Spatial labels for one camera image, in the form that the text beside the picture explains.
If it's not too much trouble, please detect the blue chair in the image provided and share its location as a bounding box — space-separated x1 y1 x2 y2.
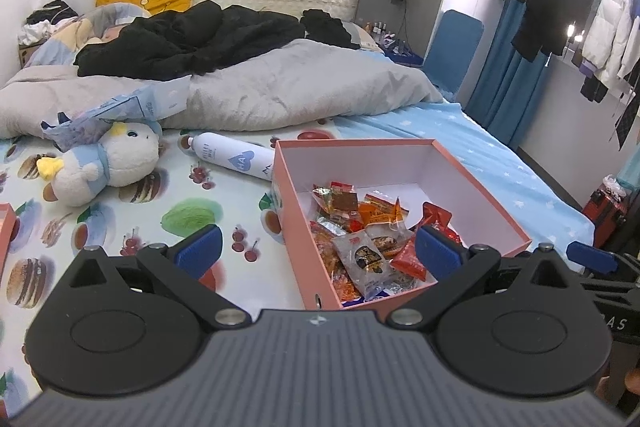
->
422 9 485 104

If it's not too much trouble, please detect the black clothing heap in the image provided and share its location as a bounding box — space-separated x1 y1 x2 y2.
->
74 1 307 82

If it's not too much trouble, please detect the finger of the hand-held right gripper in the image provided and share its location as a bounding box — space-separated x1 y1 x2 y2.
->
567 241 640 278

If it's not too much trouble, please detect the blue star print bedsheet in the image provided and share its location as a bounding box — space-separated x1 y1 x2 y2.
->
332 102 596 273

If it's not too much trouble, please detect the white spray bottle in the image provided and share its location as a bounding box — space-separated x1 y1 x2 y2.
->
180 132 276 182

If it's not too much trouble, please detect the black charger cable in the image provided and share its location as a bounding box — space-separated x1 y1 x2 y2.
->
399 2 417 54

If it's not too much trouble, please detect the group of small bottles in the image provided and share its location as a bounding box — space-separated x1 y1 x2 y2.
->
365 21 401 48

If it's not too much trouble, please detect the red suitcase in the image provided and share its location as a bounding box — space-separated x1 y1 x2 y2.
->
581 187 628 253

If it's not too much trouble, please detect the pile of snack packets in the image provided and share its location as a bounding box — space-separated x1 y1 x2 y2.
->
307 181 463 303

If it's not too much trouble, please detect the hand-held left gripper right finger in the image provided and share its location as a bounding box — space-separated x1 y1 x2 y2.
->
390 225 581 330

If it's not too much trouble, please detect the pale blue plastic package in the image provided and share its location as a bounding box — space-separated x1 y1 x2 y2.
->
41 86 193 152

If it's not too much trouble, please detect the white hanging puffer jacket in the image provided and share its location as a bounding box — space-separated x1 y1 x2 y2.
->
580 0 640 90

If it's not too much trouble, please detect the grey white pillow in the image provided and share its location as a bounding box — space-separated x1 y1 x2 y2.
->
342 21 383 50

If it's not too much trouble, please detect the pink cardboard box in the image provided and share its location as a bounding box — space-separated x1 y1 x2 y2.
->
271 138 533 323

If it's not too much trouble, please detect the heap of mixed clothes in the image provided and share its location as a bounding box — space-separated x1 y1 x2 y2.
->
19 0 81 48

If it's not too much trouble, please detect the blue white plush penguin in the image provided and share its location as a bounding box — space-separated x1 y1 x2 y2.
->
36 121 162 208

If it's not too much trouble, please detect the pastel patchwork blanket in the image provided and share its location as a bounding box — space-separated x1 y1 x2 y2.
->
22 2 153 68

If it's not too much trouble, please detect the blue curtain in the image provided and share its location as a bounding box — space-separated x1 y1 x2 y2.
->
465 0 553 150

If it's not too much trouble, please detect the fruit print sheet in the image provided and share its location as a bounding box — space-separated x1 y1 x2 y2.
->
0 127 351 413

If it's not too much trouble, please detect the small black garment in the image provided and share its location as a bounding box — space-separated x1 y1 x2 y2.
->
300 8 357 48

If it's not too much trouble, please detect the pink box lid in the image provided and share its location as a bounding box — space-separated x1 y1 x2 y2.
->
0 203 17 278

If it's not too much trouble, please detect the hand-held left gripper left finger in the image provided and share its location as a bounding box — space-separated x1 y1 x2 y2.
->
55 223 246 330

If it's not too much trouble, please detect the grey blanket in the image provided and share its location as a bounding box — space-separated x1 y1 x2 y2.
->
0 38 445 138

